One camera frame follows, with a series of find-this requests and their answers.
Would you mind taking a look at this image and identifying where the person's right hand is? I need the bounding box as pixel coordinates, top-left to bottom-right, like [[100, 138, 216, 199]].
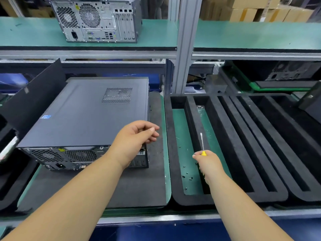
[[192, 149, 226, 185]]

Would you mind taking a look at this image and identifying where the person's left hand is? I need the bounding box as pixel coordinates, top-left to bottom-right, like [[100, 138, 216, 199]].
[[107, 120, 161, 169]]

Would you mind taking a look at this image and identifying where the yellow handled screwdriver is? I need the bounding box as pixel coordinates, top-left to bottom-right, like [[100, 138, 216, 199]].
[[199, 132, 207, 157]]

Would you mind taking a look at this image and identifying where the grey computer case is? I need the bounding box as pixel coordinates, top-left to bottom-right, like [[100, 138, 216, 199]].
[[16, 77, 150, 171]]

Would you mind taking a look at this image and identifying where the person's left forearm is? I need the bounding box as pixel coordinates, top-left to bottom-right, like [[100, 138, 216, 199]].
[[2, 153, 126, 241]]

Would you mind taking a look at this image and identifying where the person's right forearm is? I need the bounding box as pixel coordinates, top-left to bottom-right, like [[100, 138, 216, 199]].
[[203, 172, 294, 241]]

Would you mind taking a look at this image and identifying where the dark grey computer box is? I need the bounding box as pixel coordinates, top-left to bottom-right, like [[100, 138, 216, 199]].
[[298, 80, 321, 125]]

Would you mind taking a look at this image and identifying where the silver backed desktop computer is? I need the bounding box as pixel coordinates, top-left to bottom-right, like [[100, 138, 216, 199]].
[[49, 0, 142, 43]]

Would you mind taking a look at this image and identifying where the empty black foam tray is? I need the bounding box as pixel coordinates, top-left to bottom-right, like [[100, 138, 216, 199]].
[[231, 93, 321, 201], [164, 94, 289, 206]]

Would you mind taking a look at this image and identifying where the black upright side panel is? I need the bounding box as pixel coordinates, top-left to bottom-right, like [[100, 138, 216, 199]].
[[0, 59, 67, 141]]

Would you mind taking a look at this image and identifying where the black foam tray with boards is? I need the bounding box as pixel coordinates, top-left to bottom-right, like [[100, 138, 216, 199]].
[[0, 115, 38, 211]]

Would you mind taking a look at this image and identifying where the green upper shelf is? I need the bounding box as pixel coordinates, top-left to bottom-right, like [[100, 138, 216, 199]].
[[0, 17, 321, 61]]

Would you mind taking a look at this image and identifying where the stack of cardboard boxes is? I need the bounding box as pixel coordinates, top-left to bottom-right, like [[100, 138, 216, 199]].
[[200, 0, 316, 23]]

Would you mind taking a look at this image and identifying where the aluminium frame post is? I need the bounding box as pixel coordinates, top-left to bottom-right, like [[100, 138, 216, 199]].
[[168, 0, 181, 20], [171, 0, 204, 96]]

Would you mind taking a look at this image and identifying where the green circuit board with cables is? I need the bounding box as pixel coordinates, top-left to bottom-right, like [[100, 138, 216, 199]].
[[0, 136, 19, 161]]

